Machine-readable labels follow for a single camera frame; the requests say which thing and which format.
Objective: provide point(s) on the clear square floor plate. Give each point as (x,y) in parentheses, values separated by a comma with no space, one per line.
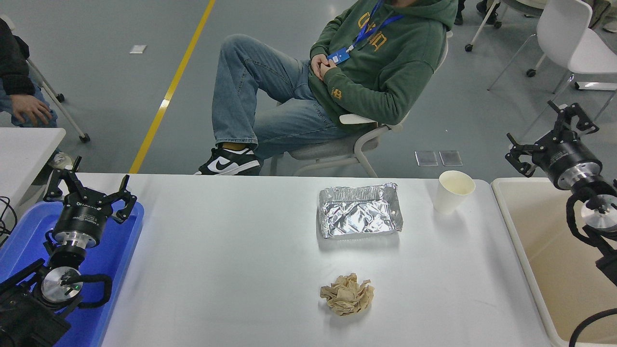
(426,158)
(450,158)

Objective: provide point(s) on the white paper scrap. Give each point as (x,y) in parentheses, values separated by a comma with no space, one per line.
(138,49)

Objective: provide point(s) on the large pale bin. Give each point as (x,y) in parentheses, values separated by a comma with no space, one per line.
(544,270)

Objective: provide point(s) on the white shell chair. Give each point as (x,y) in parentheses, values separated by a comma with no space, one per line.
(564,29)

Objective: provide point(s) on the blue plastic tray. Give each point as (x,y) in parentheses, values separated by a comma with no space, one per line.
(115,270)

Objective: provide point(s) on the chair with black casters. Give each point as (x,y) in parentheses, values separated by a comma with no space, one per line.
(468,47)

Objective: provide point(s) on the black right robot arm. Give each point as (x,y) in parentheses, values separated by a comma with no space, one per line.
(597,214)

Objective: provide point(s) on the grey white chair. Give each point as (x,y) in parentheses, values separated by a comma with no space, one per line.
(337,149)

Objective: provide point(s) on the silver foil tray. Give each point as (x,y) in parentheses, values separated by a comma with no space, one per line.
(359,212)

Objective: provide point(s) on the person's hand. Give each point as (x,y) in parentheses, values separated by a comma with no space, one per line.
(30,108)

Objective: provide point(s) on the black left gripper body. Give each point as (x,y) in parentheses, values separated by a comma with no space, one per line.
(82,217)

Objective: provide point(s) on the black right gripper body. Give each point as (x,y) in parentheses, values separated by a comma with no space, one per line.
(566,156)

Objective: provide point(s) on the person's left hand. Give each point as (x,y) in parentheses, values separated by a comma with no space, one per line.
(328,71)

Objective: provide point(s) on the crumpled tan paper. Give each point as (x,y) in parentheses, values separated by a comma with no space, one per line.
(347,295)

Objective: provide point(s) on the white paper cup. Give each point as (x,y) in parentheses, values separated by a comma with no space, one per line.
(450,193)

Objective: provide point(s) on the metal chair frame with casters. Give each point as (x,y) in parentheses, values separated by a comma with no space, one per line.
(85,138)

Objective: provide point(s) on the person's right hand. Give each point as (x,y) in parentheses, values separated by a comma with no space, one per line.
(319,62)

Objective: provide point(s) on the person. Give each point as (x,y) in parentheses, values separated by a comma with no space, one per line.
(12,62)
(488,14)
(610,26)
(385,72)

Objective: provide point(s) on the white side table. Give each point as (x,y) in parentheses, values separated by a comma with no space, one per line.
(24,149)

